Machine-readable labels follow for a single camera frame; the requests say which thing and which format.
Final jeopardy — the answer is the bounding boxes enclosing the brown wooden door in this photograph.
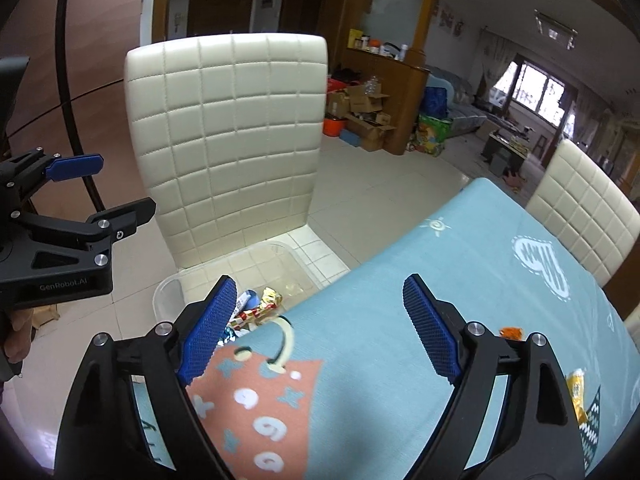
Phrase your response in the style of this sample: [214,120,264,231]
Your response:
[187,0,256,38]

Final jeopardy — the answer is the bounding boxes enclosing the ceiling lamp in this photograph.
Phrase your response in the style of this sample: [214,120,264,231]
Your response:
[532,9,578,51]

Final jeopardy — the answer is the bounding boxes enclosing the small cardboard box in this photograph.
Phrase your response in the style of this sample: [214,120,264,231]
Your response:
[326,91,351,119]

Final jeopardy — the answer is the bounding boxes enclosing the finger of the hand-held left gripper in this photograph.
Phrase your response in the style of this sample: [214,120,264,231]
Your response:
[4,148,105,212]
[14,196,158,254]

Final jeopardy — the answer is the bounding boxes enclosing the yellow snack wrapper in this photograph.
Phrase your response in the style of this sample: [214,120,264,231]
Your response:
[565,368,591,426]

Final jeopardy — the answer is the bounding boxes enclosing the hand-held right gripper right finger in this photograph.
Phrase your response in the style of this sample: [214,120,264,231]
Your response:
[401,273,587,480]

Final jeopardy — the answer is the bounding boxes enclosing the grey sofa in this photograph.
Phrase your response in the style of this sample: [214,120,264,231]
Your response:
[427,66,488,136]

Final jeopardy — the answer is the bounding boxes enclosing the clear plastic bin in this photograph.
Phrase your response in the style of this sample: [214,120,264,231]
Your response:
[152,241,325,331]

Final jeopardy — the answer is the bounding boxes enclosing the wall pictures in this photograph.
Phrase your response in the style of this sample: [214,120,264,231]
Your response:
[434,4,463,36]

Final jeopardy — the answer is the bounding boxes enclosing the person's left hand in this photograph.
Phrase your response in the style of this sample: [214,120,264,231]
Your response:
[0,307,35,363]

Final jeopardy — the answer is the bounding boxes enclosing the wooden partition cabinet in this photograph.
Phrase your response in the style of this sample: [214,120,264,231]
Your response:
[345,47,431,156]

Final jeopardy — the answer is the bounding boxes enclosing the open cardboard box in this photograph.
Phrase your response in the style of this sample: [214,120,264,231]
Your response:
[345,84,392,114]

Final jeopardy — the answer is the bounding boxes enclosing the window with grille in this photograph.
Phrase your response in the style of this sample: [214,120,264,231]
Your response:
[492,55,578,121]

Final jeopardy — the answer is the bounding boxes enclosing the flat cardboard box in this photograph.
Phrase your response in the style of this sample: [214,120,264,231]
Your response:
[345,112,398,153]

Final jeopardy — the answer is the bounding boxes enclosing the low coffee table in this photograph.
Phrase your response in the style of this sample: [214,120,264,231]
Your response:
[482,127,531,176]

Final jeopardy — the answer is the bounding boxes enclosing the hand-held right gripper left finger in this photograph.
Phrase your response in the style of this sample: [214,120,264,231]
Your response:
[56,274,238,480]

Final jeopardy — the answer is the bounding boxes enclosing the gold red snack wrapper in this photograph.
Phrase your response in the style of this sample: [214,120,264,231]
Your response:
[235,286,285,328]

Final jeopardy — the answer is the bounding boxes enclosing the row of bottles and boxes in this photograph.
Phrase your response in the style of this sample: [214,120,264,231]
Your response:
[347,29,408,61]

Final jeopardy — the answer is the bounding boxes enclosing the blue bag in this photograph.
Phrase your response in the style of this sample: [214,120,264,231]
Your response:
[422,87,449,116]

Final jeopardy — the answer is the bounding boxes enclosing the cream quilted chair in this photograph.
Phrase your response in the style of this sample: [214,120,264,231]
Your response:
[525,139,640,288]
[124,32,330,271]

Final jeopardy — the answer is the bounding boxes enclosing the green printed bag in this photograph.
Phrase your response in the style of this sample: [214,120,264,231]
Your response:
[407,112,453,157]

